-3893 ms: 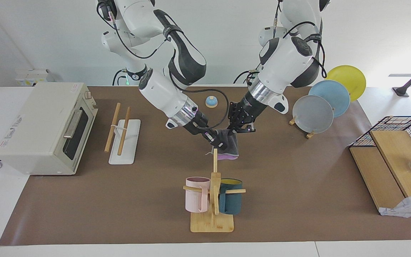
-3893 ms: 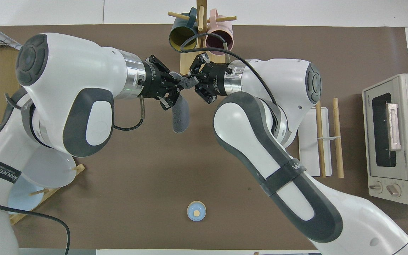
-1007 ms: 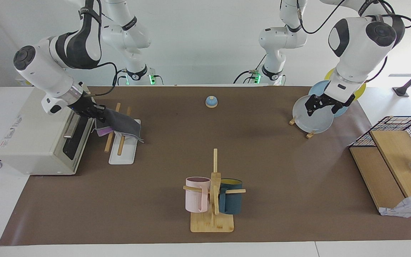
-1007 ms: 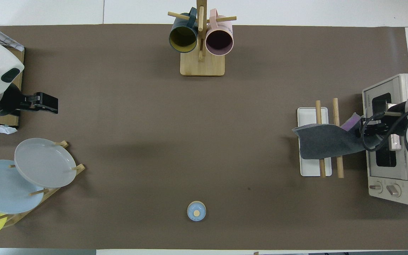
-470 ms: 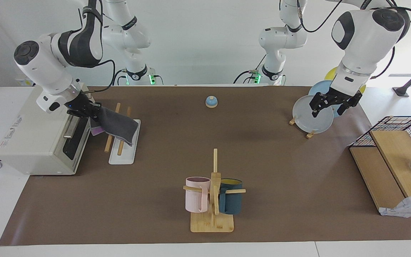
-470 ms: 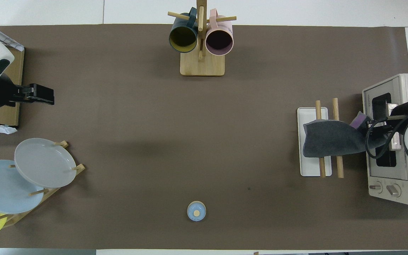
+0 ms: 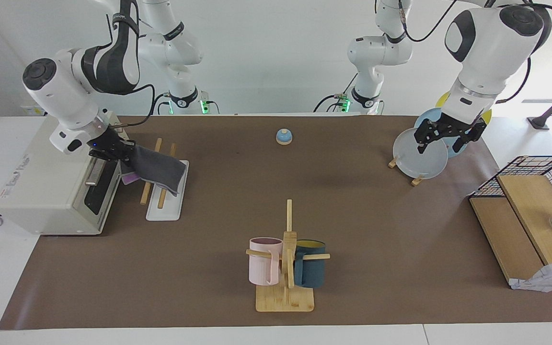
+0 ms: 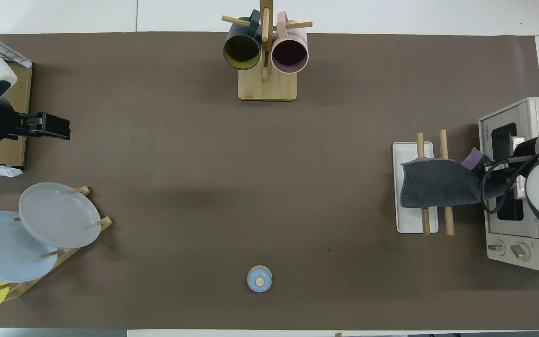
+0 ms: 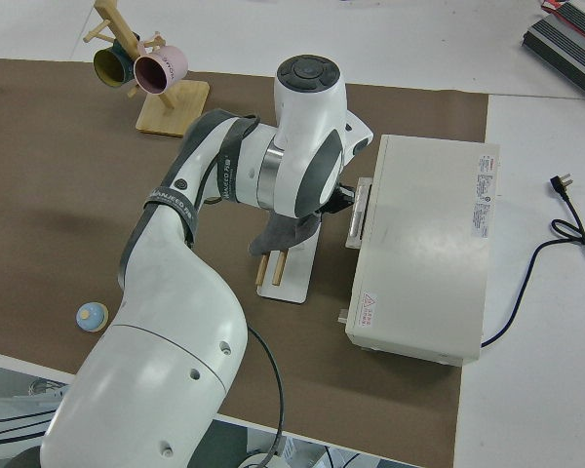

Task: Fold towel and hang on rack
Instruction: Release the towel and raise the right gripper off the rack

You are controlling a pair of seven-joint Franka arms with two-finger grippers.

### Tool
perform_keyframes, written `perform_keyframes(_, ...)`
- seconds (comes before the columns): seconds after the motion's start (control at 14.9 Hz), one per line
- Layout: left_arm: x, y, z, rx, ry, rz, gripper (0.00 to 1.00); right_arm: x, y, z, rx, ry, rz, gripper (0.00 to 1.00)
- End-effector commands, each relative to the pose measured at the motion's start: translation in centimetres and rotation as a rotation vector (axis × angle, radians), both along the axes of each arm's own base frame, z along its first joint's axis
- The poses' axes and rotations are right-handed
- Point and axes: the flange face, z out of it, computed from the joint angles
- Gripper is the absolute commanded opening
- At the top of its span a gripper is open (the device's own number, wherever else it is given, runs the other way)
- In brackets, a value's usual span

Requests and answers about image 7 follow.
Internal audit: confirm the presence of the grey plate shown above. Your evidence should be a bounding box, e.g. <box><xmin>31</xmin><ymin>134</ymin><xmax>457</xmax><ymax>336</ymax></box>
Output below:
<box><xmin>393</xmin><ymin>128</ymin><xmax>449</xmax><ymax>180</ymax></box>

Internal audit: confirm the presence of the wooden plate rack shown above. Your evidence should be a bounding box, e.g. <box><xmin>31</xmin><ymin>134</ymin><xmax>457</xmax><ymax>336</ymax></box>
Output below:
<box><xmin>388</xmin><ymin>158</ymin><xmax>425</xmax><ymax>187</ymax></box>

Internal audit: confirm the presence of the brown table mat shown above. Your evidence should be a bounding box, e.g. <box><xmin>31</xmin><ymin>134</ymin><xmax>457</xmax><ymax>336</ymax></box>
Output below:
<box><xmin>0</xmin><ymin>115</ymin><xmax>552</xmax><ymax>330</ymax></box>

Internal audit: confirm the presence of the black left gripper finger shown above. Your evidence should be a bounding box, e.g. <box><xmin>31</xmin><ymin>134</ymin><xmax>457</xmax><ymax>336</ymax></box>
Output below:
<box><xmin>414</xmin><ymin>126</ymin><xmax>434</xmax><ymax>154</ymax></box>
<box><xmin>452</xmin><ymin>122</ymin><xmax>488</xmax><ymax>154</ymax></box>

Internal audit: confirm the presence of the wooden mug tree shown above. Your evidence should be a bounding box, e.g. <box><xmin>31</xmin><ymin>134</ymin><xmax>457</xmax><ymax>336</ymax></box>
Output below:
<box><xmin>246</xmin><ymin>199</ymin><xmax>331</xmax><ymax>313</ymax></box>

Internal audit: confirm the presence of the white patterned paper sheet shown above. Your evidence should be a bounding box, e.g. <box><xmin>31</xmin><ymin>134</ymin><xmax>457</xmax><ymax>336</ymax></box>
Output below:
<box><xmin>510</xmin><ymin>259</ymin><xmax>552</xmax><ymax>292</ymax></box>

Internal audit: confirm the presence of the purple grey towel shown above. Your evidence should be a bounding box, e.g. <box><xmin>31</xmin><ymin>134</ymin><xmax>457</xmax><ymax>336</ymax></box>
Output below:
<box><xmin>120</xmin><ymin>145</ymin><xmax>187</xmax><ymax>197</ymax></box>

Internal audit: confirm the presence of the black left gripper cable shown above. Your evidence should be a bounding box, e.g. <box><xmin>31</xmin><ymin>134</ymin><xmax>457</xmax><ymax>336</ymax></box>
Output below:
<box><xmin>398</xmin><ymin>0</ymin><xmax>552</xmax><ymax>104</ymax></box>

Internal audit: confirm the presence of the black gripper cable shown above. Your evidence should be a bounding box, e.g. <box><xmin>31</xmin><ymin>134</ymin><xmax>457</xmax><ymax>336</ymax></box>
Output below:
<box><xmin>111</xmin><ymin>84</ymin><xmax>157</xmax><ymax>130</ymax></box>
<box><xmin>398</xmin><ymin>0</ymin><xmax>552</xmax><ymax>104</ymax></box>

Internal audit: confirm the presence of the pink mug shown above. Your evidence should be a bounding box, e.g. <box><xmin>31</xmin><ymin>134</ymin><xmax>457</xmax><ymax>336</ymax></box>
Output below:
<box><xmin>249</xmin><ymin>237</ymin><xmax>284</xmax><ymax>286</ymax></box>

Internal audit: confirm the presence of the white wooden towel rack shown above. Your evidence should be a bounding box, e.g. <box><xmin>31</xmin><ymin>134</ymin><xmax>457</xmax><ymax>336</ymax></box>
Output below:
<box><xmin>140</xmin><ymin>138</ymin><xmax>190</xmax><ymax>222</ymax></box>

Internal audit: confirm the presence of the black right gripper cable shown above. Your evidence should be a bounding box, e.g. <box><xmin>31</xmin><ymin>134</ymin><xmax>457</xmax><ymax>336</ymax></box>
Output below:
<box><xmin>111</xmin><ymin>84</ymin><xmax>157</xmax><ymax>130</ymax></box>

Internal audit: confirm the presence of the light blue plate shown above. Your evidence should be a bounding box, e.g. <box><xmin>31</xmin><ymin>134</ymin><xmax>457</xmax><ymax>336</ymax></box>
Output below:
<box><xmin>414</xmin><ymin>107</ymin><xmax>471</xmax><ymax>159</ymax></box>

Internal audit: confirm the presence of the wooden box shelf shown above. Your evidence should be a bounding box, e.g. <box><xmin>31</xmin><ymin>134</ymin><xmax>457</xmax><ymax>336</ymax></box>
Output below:
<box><xmin>469</xmin><ymin>173</ymin><xmax>552</xmax><ymax>287</ymax></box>

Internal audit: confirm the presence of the black base cable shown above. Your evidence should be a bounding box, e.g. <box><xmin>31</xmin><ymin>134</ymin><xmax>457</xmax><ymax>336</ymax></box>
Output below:
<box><xmin>150</xmin><ymin>92</ymin><xmax>171</xmax><ymax>115</ymax></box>
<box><xmin>313</xmin><ymin>74</ymin><xmax>358</xmax><ymax>113</ymax></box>

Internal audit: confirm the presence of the beige toaster oven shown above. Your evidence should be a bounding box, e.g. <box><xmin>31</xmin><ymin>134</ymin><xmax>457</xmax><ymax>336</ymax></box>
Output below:
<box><xmin>0</xmin><ymin>110</ymin><xmax>133</xmax><ymax>235</ymax></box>

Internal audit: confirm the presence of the yellow plate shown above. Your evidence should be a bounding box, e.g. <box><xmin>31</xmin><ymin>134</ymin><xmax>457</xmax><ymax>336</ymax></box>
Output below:
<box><xmin>435</xmin><ymin>91</ymin><xmax>493</xmax><ymax>130</ymax></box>

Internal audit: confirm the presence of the dark teal mug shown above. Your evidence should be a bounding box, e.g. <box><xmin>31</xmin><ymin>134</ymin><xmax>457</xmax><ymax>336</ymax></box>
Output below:
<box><xmin>293</xmin><ymin>240</ymin><xmax>327</xmax><ymax>289</ymax></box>

